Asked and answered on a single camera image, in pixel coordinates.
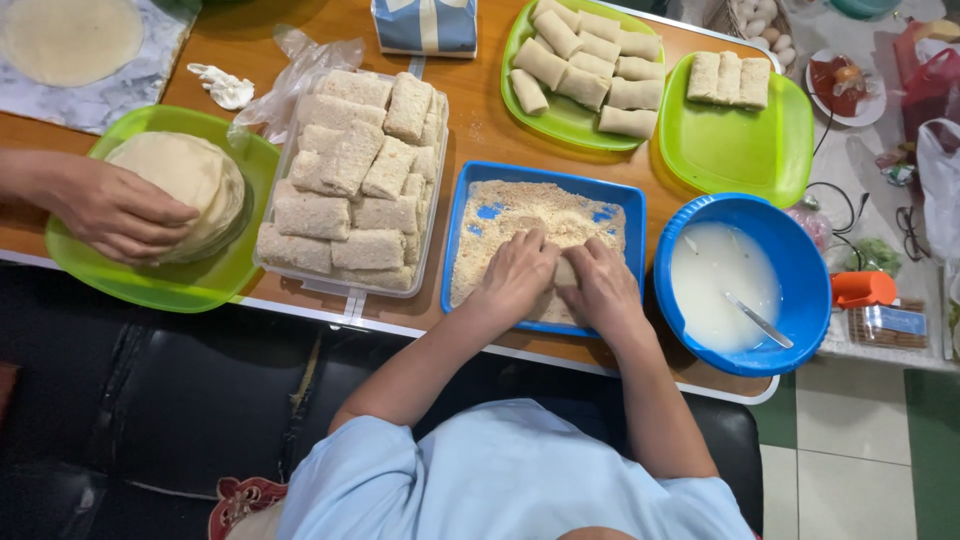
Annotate person's right hand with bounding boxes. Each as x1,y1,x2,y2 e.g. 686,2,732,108
555,237,654,351

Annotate person's left hand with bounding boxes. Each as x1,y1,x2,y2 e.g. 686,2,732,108
465,227,564,333

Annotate blue rectangular tray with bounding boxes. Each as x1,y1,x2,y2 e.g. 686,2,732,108
440,159,648,339

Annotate layer of breadcrumbs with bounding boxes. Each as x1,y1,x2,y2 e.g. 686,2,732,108
451,180,627,326

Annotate white batter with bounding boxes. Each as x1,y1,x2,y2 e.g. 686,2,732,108
669,222,783,355

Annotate metal spoon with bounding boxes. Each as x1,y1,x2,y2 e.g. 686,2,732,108
723,291,795,350

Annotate clear plastic container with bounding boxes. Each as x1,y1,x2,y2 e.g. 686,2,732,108
252,67,451,300

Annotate green plate with plain rolls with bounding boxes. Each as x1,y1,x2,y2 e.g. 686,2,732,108
500,0,667,153

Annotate green plate with breaded rolls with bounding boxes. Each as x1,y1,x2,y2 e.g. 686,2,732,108
658,51,816,210

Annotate pile of breaded rolls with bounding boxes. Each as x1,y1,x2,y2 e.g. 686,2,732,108
256,69,446,292

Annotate blue plastic bowl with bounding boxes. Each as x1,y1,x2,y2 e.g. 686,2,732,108
652,192,834,378

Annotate person's light blue shirt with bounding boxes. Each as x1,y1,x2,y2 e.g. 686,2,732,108
276,397,759,540

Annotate heap of plain rolls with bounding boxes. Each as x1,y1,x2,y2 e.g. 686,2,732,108
510,0,666,141

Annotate breaded roll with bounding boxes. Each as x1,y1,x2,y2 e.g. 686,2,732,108
738,57,773,112
715,51,744,106
686,51,722,105

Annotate orange plastic cup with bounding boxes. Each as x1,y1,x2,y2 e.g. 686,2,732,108
830,270,899,310

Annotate bag of green vegetables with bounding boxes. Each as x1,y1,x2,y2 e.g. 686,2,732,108
847,237,904,278

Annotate blue and white gift box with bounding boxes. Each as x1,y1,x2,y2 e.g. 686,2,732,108
371,0,479,60

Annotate packet of biscuits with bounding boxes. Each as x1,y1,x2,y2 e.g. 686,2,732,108
847,298,930,351

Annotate clear plastic bag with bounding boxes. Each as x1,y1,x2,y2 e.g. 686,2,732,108
227,24,366,147

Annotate black eyeglasses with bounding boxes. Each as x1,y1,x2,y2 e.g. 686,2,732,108
895,204,932,262

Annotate basket of eggs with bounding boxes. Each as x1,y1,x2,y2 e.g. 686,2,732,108
705,0,798,73

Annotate red wrapped food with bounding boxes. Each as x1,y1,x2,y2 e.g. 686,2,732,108
810,55,873,118

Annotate white small plate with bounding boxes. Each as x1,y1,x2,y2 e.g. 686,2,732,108
804,48,888,129

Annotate stack of round wrappers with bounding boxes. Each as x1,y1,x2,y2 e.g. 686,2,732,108
103,132,249,265

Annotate green plate with wrappers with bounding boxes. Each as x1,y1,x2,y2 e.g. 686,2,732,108
43,105,282,315

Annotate red patterned cushion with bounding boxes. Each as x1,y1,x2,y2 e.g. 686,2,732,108
207,476,290,540

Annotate crumpled white tissue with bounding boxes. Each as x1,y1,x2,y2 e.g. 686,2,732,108
186,63,255,111

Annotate white plastic bag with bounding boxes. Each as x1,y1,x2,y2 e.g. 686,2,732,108
915,118,960,264

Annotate black leather bench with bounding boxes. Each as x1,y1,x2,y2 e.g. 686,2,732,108
0,261,765,540

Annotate teal bowl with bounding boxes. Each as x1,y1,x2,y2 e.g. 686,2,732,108
828,0,905,21

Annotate red plastic bag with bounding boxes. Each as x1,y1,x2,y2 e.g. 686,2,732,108
892,18,960,145

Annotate marble pattern board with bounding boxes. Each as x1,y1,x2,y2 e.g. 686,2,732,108
0,0,200,136

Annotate single round wrapper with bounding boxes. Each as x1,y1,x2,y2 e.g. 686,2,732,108
0,0,145,89

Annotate black cable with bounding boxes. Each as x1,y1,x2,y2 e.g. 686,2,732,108
805,112,872,271

